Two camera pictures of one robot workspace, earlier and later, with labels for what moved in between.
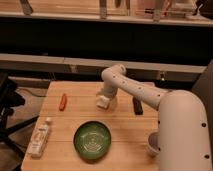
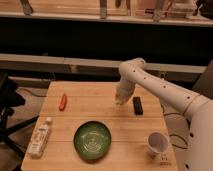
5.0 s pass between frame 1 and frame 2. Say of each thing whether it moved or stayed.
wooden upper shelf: stayed
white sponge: moved
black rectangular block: stayed
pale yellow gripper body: moved
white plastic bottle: stayed
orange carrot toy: stayed
